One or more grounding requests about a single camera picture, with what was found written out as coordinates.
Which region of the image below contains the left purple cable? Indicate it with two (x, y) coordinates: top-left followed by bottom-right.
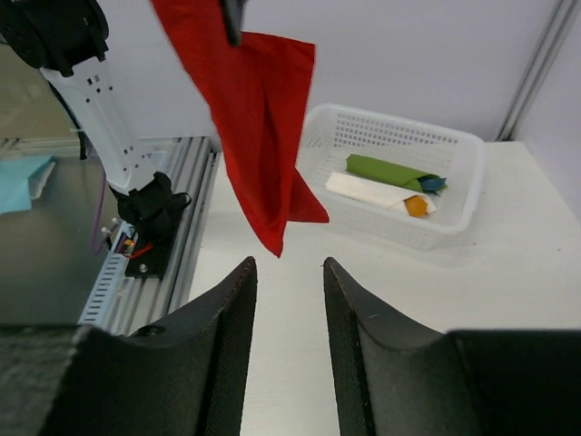
(90, 176), (108, 255)

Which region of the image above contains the green rolled napkin bundle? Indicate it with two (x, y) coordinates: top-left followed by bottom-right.
(346, 154), (448, 195)

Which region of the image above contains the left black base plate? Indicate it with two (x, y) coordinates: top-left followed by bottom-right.
(121, 233), (177, 279)

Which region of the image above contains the white rolled napkin bundle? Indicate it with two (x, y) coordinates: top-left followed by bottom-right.
(325, 172), (438, 218)

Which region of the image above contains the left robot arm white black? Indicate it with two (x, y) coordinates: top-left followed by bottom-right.
(1, 1), (190, 243)

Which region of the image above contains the light blue cloth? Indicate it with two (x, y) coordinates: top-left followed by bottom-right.
(1, 154), (56, 214)

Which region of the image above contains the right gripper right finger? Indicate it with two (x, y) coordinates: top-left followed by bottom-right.
(323, 258), (580, 435)

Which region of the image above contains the right aluminium frame post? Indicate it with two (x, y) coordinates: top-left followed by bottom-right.
(496, 0), (580, 142)

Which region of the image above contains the aluminium mounting rail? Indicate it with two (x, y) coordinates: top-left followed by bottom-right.
(97, 137), (220, 336)

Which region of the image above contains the white slotted cable duct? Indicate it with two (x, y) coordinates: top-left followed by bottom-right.
(78, 253), (127, 326)

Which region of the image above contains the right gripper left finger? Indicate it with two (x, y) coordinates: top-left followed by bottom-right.
(1, 257), (258, 435)

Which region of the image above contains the large white plastic basket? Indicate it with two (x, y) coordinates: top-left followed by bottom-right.
(299, 104), (486, 250)

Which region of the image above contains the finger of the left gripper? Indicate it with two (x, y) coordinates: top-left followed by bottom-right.
(220, 0), (245, 46)

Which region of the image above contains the red paper napkin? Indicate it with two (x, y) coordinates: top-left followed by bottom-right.
(153, 1), (330, 256)

